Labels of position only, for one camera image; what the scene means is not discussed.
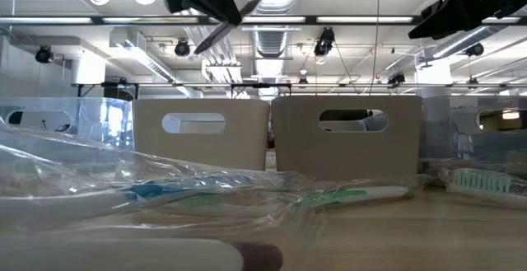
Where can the white plastic bin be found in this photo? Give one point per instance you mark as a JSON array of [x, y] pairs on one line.
[[247, 139]]

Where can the blue white wrapped toothbrush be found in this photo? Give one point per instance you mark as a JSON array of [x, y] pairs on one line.
[[144, 190]]

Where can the dark translucent plastic bin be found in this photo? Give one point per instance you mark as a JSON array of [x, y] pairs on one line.
[[453, 139]]

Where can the black ceiling light rail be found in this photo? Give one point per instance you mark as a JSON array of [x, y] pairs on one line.
[[311, 20]]

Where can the white rectangular air duct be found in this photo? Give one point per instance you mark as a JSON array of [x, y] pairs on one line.
[[156, 67]]

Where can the silver round duct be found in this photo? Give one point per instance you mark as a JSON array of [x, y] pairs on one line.
[[457, 44]]

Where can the silver ribbed ventilation duct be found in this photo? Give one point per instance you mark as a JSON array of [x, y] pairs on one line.
[[271, 40]]

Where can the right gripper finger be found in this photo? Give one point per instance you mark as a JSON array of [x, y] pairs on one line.
[[444, 13], [449, 28]]

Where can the small black ceiling spotlight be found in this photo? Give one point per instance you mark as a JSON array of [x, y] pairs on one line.
[[303, 79]]

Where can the grey plastic bin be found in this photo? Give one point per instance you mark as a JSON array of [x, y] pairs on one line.
[[300, 147]]

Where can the clear plastic bin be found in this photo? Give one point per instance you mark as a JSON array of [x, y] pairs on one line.
[[82, 118]]

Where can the black background frame bar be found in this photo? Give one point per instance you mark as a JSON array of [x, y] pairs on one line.
[[259, 85]]

